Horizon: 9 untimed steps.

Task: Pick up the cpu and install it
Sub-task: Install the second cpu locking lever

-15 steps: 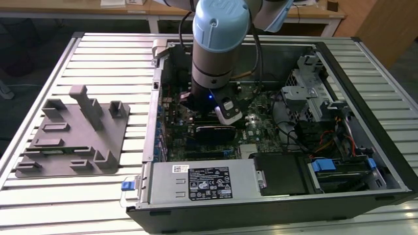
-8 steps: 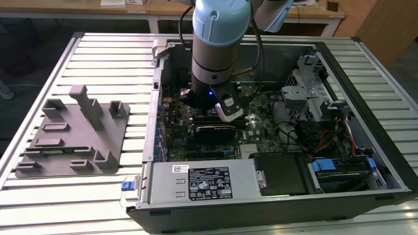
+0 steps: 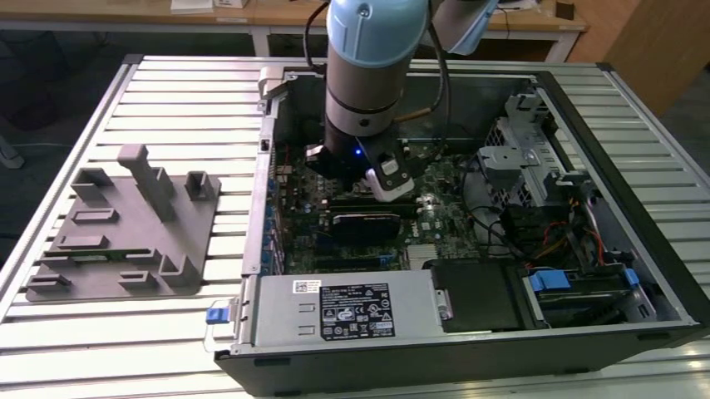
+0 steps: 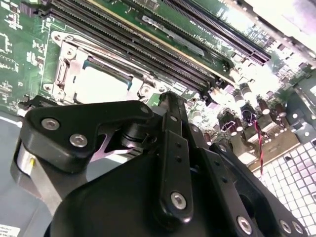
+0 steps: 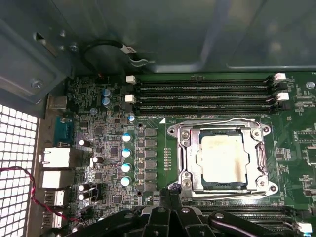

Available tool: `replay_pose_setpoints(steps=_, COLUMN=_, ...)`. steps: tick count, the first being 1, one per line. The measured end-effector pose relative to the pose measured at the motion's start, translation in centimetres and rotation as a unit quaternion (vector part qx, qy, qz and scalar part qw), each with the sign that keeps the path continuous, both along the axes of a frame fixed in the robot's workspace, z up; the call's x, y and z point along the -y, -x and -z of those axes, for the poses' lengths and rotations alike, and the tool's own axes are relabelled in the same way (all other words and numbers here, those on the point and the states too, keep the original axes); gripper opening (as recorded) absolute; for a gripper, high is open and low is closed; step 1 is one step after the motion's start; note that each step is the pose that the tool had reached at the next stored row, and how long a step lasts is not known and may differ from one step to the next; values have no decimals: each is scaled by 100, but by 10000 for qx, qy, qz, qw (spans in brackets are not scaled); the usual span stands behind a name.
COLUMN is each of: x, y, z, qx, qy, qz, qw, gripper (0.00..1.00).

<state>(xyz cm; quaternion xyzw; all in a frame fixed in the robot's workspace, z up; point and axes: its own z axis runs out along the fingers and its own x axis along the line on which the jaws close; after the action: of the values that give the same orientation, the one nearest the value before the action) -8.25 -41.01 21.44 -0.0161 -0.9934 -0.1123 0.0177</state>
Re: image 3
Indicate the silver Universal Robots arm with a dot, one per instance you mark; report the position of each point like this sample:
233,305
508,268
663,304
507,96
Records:
366,62

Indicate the green RAM stick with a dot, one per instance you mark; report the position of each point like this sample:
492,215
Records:
119,251

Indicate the wooden desk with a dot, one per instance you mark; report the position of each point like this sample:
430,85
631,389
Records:
194,17

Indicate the silver power supply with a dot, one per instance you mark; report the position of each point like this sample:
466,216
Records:
278,307

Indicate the black graphics card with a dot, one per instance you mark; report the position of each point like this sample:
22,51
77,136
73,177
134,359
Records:
366,228

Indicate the grey stand foot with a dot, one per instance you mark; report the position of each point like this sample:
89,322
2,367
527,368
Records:
11,160

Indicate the white black-faced wrist camera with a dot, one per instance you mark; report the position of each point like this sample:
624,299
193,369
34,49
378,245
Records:
392,178

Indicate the silver case latch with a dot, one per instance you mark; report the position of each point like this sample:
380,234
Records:
272,79

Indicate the wooden cabinet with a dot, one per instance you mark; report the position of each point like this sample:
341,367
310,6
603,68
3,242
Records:
655,50

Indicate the small silver heat sink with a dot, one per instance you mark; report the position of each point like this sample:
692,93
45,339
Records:
422,255

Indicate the blue power supply latch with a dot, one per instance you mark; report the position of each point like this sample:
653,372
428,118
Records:
217,316

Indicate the black expansion slot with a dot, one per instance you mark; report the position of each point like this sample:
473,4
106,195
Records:
346,263

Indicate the black RAM slot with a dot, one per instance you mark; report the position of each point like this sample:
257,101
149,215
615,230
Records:
356,200
361,204
372,208
372,212

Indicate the grey parts rack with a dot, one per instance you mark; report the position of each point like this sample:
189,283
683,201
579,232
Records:
140,257

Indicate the green motherboard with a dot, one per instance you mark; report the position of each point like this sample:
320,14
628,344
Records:
456,224

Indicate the white box with print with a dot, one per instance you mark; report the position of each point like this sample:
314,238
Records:
230,3

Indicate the metal disk bay cage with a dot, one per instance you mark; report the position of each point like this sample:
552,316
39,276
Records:
508,160

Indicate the small brown box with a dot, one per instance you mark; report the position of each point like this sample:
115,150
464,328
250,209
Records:
567,10

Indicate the hard disk in blue carrier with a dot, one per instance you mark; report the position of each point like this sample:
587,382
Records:
549,284

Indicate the black PC case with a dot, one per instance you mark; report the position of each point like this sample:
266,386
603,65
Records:
389,374

